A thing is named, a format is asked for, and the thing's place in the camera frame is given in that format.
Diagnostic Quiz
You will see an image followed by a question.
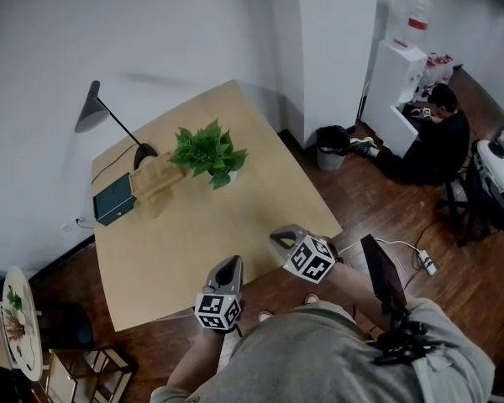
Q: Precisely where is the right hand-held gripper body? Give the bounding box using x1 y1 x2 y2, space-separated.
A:
281 230 338 285

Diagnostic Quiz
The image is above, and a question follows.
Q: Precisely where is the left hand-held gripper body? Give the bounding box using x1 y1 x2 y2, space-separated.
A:
194 285 244 335

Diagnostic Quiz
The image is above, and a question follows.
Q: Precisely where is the green potted plant white pot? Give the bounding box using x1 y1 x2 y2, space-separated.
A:
167 118 249 191

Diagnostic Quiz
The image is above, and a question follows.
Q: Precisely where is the person's left forearm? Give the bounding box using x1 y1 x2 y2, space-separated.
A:
165 329 228 390

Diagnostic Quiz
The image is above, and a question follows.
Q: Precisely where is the person's right forearm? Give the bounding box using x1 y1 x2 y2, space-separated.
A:
318 260 387 335

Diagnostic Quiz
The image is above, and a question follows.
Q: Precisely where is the small green potted plant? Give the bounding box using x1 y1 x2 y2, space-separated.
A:
6 285 24 312

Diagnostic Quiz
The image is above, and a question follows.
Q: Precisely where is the dried brown potted plant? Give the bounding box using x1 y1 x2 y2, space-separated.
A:
3 308 29 343

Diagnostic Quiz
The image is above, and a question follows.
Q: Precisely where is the light wooden square table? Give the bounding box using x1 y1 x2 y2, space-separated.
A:
91 79 344 333

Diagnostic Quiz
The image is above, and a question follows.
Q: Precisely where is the grey trash bin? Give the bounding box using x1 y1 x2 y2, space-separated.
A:
316 125 350 171

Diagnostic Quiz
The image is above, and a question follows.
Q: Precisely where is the person's grey shirt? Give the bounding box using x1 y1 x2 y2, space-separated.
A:
149 300 496 403

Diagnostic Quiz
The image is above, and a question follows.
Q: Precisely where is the white power strip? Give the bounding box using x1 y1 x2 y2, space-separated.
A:
417 249 438 276

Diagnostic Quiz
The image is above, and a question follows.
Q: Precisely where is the wooden desk organiser tray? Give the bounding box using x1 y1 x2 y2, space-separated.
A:
128 151 190 205

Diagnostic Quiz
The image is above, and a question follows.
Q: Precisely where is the dark green box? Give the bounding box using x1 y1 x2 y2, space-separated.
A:
92 172 138 227

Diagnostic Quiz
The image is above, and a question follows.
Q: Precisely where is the black wooden stool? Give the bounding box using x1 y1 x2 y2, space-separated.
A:
438 174 488 248

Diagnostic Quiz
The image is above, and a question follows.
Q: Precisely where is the white water dispenser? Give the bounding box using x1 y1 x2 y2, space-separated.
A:
360 39 429 159

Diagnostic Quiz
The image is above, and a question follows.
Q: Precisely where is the round white table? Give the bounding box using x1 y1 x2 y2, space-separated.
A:
2 265 96 382

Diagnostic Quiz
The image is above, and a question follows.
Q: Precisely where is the black desk lamp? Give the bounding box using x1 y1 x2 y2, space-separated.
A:
74 80 160 170

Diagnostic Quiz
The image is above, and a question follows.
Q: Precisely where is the white rounded appliance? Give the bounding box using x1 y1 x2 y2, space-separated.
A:
475 139 504 193

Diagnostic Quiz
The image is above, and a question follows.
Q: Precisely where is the clear water jug red band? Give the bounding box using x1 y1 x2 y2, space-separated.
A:
406 0 433 32

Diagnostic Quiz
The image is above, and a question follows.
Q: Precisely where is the white power cable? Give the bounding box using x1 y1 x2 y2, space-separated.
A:
338 237 421 255

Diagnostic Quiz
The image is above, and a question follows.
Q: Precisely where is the black lamp cable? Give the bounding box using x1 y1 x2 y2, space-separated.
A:
74 143 142 228

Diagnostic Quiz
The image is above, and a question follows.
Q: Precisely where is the wooden gold-frame trolley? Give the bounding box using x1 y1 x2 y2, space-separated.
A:
44 346 139 403

